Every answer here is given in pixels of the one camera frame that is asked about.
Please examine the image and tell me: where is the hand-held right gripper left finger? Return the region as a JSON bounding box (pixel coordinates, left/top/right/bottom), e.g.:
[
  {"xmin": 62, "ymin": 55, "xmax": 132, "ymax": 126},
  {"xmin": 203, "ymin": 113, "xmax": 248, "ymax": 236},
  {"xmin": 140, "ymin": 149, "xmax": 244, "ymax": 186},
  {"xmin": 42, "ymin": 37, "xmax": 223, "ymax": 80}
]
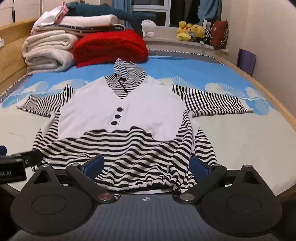
[{"xmin": 28, "ymin": 154, "xmax": 116, "ymax": 204}]

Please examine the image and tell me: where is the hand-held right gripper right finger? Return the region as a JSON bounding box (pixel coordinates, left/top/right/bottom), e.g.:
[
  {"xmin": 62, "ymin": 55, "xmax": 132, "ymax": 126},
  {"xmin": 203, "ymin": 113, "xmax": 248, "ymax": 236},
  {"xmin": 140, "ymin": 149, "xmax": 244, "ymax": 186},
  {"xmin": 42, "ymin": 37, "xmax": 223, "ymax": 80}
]
[{"xmin": 176, "ymin": 156, "xmax": 267, "ymax": 204}]

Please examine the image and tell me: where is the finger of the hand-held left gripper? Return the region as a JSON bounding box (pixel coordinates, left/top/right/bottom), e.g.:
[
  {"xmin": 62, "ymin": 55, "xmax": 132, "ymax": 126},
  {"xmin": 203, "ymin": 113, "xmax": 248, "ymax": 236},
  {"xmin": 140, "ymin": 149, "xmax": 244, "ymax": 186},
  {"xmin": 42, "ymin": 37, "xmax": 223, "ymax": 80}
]
[{"xmin": 6, "ymin": 150, "xmax": 43, "ymax": 172}]

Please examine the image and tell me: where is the black white striped hooded shirt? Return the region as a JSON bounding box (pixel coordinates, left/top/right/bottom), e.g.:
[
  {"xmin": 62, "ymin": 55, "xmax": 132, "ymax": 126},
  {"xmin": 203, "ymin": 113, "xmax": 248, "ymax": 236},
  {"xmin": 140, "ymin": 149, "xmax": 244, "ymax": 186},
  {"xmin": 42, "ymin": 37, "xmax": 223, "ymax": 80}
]
[{"xmin": 17, "ymin": 58, "xmax": 254, "ymax": 193}]

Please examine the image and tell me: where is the blue white printed bedsheet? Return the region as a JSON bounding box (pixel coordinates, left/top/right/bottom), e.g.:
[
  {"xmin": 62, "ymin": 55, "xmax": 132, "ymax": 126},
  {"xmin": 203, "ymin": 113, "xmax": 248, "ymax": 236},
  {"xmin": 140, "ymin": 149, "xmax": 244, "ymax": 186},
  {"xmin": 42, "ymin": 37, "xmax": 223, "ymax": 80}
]
[{"xmin": 0, "ymin": 48, "xmax": 296, "ymax": 198}]

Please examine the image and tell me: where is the cream fleece folded blanket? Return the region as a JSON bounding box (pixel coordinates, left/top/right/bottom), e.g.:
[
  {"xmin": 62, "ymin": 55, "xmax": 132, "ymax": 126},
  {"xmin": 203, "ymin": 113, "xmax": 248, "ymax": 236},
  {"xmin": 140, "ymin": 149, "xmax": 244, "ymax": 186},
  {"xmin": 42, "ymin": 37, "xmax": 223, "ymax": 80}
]
[{"xmin": 21, "ymin": 32, "xmax": 79, "ymax": 75}]

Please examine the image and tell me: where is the purple board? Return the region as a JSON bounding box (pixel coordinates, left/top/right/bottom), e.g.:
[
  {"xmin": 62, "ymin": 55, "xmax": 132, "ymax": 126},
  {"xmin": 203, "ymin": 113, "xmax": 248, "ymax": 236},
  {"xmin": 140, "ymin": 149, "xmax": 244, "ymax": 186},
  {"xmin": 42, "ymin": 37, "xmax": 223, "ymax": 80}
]
[{"xmin": 237, "ymin": 48, "xmax": 257, "ymax": 76}]

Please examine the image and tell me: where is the red folded blanket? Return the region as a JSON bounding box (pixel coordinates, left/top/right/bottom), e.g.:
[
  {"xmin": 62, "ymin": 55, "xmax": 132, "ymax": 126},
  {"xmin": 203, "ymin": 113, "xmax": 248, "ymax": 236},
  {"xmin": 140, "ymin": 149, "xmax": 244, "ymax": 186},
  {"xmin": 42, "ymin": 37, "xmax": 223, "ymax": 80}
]
[{"xmin": 73, "ymin": 29, "xmax": 149, "ymax": 68}]

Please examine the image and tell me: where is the white windowsill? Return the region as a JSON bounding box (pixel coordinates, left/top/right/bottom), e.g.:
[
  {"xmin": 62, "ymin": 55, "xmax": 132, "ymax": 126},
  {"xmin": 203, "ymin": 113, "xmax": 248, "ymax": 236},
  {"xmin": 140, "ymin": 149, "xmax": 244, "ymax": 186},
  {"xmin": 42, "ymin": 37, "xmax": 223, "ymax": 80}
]
[{"xmin": 143, "ymin": 37, "xmax": 230, "ymax": 56}]

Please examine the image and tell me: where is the yellow bear plush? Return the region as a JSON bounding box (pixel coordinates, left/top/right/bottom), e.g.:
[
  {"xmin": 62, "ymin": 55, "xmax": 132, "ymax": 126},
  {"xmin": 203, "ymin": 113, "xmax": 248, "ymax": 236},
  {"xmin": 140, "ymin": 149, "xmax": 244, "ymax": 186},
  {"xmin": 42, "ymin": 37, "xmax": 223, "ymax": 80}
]
[{"xmin": 190, "ymin": 24, "xmax": 206, "ymax": 42}]

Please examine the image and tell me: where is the dark-trimmed folded blanket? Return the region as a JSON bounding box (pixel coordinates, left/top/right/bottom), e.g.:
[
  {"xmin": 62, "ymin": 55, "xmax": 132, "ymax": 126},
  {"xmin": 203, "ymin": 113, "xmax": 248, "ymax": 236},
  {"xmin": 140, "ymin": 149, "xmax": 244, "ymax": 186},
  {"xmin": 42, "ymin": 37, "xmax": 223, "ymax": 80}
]
[{"xmin": 50, "ymin": 23, "xmax": 126, "ymax": 37}]

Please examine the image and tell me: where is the yellow duck plush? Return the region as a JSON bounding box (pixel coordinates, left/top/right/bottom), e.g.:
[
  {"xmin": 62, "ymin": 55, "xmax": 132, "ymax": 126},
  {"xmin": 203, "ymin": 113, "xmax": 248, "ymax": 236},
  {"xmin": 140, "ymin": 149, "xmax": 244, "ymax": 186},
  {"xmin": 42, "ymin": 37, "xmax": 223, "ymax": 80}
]
[{"xmin": 176, "ymin": 21, "xmax": 194, "ymax": 42}]

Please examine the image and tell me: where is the white folded blanket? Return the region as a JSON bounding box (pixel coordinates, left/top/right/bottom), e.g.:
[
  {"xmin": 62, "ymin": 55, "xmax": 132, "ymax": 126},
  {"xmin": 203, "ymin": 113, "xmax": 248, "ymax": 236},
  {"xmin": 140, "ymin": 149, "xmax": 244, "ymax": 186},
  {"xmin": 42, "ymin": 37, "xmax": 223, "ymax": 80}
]
[{"xmin": 31, "ymin": 14, "xmax": 119, "ymax": 35}]

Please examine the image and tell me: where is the white plush toy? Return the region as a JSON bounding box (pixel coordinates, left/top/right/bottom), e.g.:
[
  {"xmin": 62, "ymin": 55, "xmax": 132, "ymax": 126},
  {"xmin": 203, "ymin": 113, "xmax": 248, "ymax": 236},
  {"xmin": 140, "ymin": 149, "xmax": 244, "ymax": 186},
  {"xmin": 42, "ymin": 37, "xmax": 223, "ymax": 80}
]
[{"xmin": 141, "ymin": 19, "xmax": 156, "ymax": 38}]

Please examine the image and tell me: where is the pink white cloth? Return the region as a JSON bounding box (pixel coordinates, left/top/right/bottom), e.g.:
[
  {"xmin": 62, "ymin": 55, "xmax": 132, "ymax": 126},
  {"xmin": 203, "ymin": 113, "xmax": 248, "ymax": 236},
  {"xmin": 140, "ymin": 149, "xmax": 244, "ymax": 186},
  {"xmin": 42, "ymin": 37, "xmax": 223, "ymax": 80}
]
[{"xmin": 35, "ymin": 2, "xmax": 70, "ymax": 26}]

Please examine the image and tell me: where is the teal shark plush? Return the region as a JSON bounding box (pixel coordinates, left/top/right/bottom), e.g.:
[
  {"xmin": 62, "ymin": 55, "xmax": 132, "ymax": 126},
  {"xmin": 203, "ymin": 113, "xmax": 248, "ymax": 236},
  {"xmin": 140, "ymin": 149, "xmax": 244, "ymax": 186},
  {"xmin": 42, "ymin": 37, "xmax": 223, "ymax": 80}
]
[{"xmin": 65, "ymin": 1, "xmax": 157, "ymax": 37}]

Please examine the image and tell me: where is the blue curtain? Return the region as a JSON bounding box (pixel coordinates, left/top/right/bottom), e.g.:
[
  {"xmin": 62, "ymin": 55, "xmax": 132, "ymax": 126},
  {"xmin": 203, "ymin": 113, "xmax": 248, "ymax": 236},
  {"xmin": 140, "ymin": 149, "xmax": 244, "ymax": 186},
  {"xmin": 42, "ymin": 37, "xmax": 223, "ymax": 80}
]
[
  {"xmin": 112, "ymin": 0, "xmax": 133, "ymax": 27},
  {"xmin": 198, "ymin": 0, "xmax": 223, "ymax": 26}
]

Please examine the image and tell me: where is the window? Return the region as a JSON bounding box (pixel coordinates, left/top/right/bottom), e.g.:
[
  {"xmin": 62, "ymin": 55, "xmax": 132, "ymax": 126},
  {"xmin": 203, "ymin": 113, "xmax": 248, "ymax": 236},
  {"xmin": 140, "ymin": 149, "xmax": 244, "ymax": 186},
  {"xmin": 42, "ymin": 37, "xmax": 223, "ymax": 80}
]
[{"xmin": 131, "ymin": 0, "xmax": 202, "ymax": 28}]

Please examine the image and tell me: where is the wooden bed frame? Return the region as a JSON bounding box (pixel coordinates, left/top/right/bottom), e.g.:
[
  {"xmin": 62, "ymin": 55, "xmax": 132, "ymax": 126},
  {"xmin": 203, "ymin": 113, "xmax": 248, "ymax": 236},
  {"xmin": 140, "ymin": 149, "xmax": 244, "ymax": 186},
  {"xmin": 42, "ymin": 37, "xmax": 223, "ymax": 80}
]
[{"xmin": 0, "ymin": 18, "xmax": 296, "ymax": 202}]

